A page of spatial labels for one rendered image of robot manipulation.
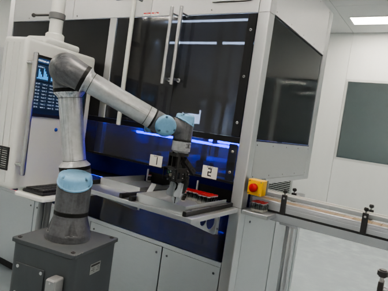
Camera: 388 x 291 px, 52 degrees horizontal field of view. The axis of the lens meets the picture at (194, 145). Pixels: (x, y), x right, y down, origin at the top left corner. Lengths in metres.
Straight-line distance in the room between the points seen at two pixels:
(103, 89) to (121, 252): 1.21
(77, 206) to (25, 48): 0.98
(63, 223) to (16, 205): 1.69
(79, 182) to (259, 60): 0.99
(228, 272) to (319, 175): 4.68
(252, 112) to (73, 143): 0.82
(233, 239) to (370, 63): 4.94
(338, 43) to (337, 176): 2.06
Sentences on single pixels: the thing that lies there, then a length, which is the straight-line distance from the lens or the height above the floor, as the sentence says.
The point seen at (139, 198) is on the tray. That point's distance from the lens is 1.73.
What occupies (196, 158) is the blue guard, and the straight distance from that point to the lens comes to 2.00.
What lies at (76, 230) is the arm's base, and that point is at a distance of 1.41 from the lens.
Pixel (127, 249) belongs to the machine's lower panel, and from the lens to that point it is 2.33.
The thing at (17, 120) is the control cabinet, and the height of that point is 1.14.
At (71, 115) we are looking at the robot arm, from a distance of 1.51.
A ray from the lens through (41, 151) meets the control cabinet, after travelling 2.23.
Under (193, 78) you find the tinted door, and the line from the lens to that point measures 2.06.
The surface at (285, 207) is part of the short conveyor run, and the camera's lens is 1.91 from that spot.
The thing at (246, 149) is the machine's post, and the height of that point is 1.16.
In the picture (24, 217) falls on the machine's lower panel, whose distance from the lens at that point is 3.02.
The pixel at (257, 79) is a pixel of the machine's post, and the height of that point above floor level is 1.49.
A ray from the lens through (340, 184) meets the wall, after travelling 6.45.
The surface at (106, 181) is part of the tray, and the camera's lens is 2.02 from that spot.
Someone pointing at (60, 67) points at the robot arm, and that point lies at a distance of 1.41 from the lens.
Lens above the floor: 1.24
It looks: 3 degrees down
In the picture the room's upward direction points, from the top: 8 degrees clockwise
